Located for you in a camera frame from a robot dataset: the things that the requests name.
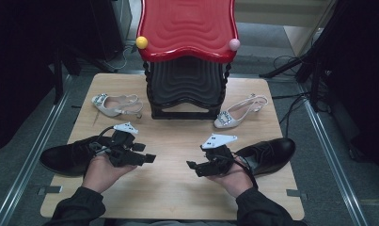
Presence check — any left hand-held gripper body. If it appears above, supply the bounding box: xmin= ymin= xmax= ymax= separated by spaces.
xmin=88 ymin=121 xmax=147 ymax=168

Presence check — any white heeled shoe with rhinestone buckle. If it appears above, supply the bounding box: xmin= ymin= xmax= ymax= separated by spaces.
xmin=213 ymin=93 xmax=270 ymax=130
xmin=91 ymin=92 xmax=145 ymax=120

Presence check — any black floor cable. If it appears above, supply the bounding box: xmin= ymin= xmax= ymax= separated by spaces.
xmin=271 ymin=90 xmax=312 ymax=139

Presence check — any person's right hand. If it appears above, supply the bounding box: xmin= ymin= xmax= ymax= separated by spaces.
xmin=205 ymin=156 xmax=257 ymax=199

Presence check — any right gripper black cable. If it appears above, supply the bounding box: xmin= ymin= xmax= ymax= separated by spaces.
xmin=232 ymin=153 xmax=260 ymax=191

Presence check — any black leather shoe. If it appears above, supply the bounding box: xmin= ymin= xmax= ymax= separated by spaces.
xmin=39 ymin=135 xmax=116 ymax=177
xmin=233 ymin=137 xmax=296 ymax=177

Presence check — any grey floor bracket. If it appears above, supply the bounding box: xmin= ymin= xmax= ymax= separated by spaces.
xmin=285 ymin=188 xmax=308 ymax=201
xmin=36 ymin=186 xmax=63 ymax=196

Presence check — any person's left hand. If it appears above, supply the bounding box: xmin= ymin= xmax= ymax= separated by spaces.
xmin=82 ymin=153 xmax=138 ymax=194

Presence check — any grey floor cable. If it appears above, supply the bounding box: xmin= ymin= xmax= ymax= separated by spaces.
xmin=106 ymin=43 xmax=138 ymax=72

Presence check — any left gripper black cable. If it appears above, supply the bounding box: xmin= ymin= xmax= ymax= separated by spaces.
xmin=88 ymin=125 xmax=116 ymax=158

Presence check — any dark curtain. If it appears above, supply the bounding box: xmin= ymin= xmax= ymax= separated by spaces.
xmin=315 ymin=0 xmax=379 ymax=172
xmin=0 ymin=0 xmax=125 ymax=156

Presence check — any black metal stand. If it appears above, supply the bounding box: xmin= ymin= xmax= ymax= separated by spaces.
xmin=52 ymin=46 xmax=66 ymax=105

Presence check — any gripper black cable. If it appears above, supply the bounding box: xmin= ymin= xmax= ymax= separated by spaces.
xmin=232 ymin=153 xmax=260 ymax=191
xmin=88 ymin=125 xmax=116 ymax=158

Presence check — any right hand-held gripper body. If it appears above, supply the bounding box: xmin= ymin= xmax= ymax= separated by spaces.
xmin=195 ymin=133 xmax=238 ymax=178

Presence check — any red and black shoe rack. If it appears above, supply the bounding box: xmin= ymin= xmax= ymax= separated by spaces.
xmin=134 ymin=0 xmax=242 ymax=121

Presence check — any black tripod stand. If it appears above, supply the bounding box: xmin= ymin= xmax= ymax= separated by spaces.
xmin=259 ymin=0 xmax=336 ymax=112

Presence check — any metal floor rail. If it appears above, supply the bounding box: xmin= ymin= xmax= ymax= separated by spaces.
xmin=298 ymin=84 xmax=370 ymax=226
xmin=0 ymin=74 xmax=72 ymax=226

